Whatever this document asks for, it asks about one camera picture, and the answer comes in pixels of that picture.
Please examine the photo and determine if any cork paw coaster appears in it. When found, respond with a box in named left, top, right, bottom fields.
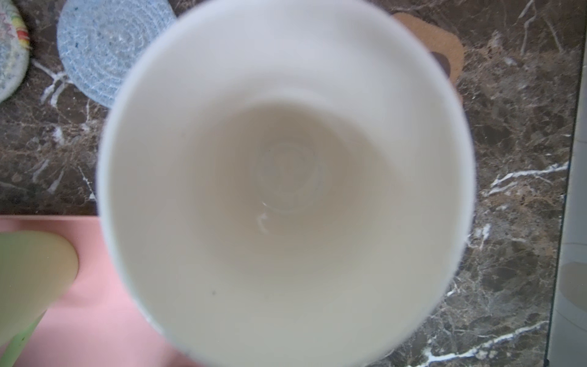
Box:
left=393, top=12, right=465, bottom=87

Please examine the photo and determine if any blue woven coaster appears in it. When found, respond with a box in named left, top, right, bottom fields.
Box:
left=57, top=0, right=177, bottom=108

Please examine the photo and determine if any green mug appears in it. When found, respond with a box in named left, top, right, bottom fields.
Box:
left=1, top=230, right=79, bottom=366

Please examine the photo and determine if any multicolour woven coaster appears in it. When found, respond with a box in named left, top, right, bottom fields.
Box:
left=1, top=0, right=31, bottom=102

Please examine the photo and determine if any pink plastic tray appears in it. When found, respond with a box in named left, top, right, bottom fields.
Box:
left=1, top=216, right=195, bottom=366

